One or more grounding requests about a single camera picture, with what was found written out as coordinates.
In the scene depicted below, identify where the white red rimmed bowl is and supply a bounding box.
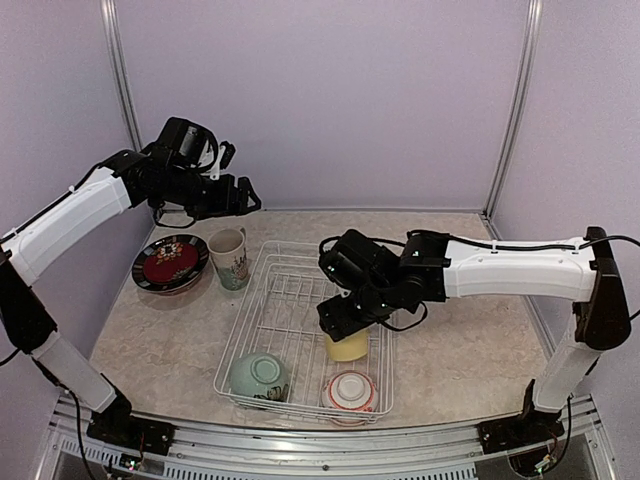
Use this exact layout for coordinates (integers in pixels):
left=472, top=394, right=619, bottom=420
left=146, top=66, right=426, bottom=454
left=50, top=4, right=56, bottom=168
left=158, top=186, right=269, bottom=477
left=321, top=370, right=379, bottom=412

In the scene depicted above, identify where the yellow cup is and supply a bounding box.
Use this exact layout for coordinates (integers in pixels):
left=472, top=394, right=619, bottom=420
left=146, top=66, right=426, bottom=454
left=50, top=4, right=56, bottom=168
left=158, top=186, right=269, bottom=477
left=324, top=330, right=369, bottom=362

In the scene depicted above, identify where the left aluminium corner post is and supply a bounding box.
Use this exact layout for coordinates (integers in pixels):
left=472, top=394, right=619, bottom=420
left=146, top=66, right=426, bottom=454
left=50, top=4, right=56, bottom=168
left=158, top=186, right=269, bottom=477
left=100, top=0, right=142, bottom=150

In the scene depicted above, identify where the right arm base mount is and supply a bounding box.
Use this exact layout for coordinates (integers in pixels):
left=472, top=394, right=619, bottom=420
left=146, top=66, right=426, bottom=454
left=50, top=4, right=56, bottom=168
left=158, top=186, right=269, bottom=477
left=477, top=380, right=565, bottom=454

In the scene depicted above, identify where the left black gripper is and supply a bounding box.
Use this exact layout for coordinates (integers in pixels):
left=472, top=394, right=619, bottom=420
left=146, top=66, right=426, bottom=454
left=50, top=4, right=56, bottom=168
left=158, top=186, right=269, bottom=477
left=153, top=165, right=262, bottom=220

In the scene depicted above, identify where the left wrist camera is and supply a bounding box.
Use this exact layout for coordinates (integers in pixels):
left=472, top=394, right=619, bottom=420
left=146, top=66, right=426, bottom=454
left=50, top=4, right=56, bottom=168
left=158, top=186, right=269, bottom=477
left=197, top=141, right=236, bottom=180

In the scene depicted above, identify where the teal floral mug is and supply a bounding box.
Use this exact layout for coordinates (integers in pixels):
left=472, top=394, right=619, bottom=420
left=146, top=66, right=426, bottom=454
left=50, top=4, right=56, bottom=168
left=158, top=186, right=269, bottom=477
left=207, top=226, right=250, bottom=291

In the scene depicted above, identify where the light green flower bowl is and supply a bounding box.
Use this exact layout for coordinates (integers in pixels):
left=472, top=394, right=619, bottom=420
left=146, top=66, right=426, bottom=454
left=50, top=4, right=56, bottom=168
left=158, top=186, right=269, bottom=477
left=229, top=352, right=290, bottom=402

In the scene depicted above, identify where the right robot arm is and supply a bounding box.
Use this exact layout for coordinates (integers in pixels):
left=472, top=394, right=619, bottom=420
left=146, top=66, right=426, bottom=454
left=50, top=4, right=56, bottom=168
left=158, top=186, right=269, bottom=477
left=317, top=227, right=635, bottom=444

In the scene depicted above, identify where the black plate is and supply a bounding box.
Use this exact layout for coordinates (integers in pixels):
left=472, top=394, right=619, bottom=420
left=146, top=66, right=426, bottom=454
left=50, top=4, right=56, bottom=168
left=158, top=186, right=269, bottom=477
left=131, top=234, right=209, bottom=293

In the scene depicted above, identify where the white wire dish rack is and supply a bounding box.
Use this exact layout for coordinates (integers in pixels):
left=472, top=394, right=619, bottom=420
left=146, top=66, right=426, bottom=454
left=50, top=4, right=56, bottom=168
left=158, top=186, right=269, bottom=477
left=214, top=240, right=394, bottom=424

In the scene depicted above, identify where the aluminium front frame rail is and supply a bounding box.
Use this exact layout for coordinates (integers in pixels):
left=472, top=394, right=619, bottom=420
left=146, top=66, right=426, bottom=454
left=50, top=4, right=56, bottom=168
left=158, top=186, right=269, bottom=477
left=29, top=394, right=616, bottom=480

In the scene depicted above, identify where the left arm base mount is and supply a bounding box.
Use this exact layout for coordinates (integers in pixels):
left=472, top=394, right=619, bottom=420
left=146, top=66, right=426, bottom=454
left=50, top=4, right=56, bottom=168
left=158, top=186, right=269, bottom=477
left=87, top=408, right=176, bottom=456

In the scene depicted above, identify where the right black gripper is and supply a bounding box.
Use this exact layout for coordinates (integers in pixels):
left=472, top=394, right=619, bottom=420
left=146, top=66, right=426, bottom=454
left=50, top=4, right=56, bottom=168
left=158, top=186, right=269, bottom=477
left=317, top=280, right=400, bottom=342

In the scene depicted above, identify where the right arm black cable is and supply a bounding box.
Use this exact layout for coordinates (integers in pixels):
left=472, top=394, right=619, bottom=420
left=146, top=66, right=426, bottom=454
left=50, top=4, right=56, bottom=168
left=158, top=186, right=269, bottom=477
left=579, top=235, right=640, bottom=321

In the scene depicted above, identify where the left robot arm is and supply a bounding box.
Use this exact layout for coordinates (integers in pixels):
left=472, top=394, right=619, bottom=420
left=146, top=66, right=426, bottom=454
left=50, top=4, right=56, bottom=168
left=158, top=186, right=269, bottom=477
left=1, top=117, right=262, bottom=445

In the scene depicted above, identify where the dark red oval dish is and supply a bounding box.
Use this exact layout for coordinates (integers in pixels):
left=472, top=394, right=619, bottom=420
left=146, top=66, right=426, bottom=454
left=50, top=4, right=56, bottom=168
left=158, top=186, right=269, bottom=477
left=143, top=242, right=198, bottom=284

